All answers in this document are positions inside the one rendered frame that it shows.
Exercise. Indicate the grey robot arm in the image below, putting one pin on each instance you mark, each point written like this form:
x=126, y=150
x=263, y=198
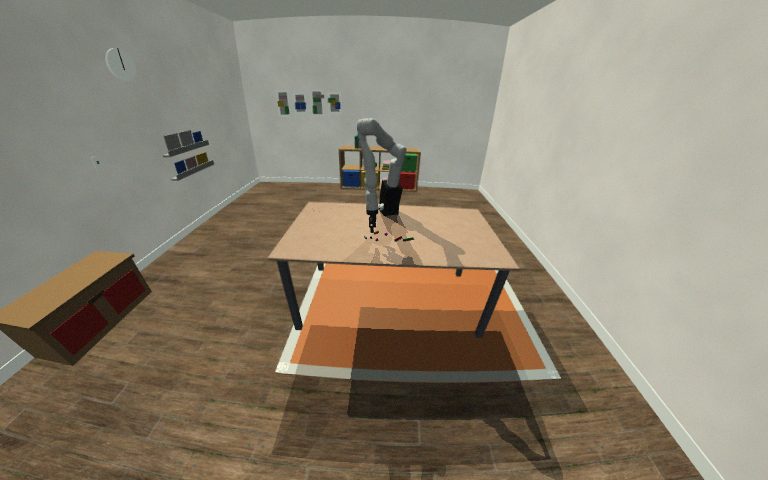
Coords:
x=367, y=127

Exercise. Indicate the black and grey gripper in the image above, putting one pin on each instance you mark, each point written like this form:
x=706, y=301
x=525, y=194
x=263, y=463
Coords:
x=372, y=219

